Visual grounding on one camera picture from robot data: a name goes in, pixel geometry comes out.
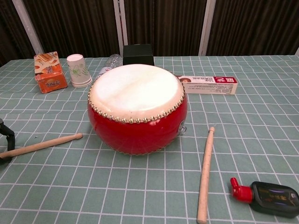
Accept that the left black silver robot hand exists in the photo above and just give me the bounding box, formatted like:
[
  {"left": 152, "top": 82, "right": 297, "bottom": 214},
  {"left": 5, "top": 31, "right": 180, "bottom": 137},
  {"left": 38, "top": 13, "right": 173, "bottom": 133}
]
[{"left": 0, "top": 118, "right": 15, "bottom": 165}]

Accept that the wooden drumstick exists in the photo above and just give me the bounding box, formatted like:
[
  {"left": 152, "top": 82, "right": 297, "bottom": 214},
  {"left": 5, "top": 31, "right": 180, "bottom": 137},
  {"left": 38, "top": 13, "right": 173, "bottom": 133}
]
[
  {"left": 0, "top": 133, "right": 84, "bottom": 159},
  {"left": 197, "top": 126, "right": 215, "bottom": 224}
]

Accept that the red drum white skin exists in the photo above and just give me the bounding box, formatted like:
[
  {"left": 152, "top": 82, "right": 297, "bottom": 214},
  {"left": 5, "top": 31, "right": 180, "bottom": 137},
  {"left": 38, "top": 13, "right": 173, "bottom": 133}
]
[{"left": 87, "top": 64, "right": 188, "bottom": 156}]

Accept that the green checkered tablecloth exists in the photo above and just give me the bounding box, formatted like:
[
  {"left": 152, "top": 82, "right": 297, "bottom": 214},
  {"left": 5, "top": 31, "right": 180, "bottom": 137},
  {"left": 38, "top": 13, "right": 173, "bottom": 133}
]
[{"left": 0, "top": 55, "right": 299, "bottom": 224}]

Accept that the orange snack box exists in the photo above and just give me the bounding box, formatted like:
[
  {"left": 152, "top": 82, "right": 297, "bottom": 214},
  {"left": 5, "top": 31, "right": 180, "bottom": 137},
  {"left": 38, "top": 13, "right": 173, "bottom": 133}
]
[{"left": 34, "top": 51, "right": 68, "bottom": 94}]

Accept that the white paper cup stack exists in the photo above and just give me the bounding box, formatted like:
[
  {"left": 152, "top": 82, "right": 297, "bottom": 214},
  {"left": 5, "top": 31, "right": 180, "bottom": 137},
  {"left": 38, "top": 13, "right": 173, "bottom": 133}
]
[{"left": 66, "top": 54, "right": 93, "bottom": 88}]

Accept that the clear plastic water bottle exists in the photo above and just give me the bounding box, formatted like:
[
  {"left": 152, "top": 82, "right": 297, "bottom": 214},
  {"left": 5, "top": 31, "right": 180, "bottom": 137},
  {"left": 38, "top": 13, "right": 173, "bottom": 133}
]
[{"left": 94, "top": 54, "right": 124, "bottom": 81}]

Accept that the black cardboard box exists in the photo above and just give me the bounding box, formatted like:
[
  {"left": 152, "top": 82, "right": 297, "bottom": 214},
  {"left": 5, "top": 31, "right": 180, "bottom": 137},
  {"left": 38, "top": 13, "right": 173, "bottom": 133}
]
[{"left": 122, "top": 44, "right": 155, "bottom": 66}]

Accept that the long white wrap box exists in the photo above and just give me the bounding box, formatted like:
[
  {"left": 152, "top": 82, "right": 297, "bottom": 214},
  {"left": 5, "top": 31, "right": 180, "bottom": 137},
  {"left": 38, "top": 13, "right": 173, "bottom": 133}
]
[{"left": 175, "top": 75, "right": 238, "bottom": 96}]

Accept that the black ink bottle red cap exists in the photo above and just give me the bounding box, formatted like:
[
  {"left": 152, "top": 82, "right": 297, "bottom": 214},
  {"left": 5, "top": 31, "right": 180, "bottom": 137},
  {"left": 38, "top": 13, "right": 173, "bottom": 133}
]
[{"left": 230, "top": 177, "right": 299, "bottom": 219}]

